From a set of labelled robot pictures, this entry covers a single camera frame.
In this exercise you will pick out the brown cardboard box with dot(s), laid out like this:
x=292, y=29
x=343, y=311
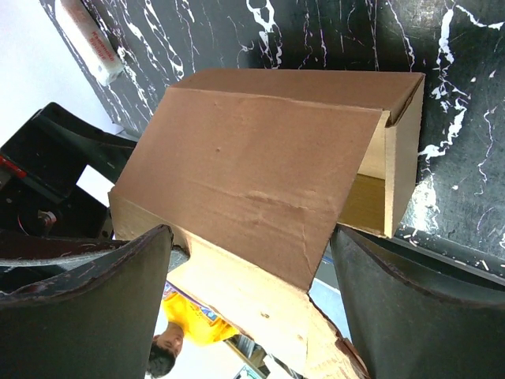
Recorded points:
x=253, y=169

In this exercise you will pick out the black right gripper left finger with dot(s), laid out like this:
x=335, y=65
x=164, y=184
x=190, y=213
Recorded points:
x=93, y=321

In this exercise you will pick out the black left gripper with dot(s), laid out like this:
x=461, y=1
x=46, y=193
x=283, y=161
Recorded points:
x=41, y=165

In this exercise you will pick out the person in yellow shirt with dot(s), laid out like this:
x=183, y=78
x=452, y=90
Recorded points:
x=186, y=319

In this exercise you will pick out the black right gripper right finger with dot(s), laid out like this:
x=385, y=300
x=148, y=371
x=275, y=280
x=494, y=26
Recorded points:
x=412, y=316

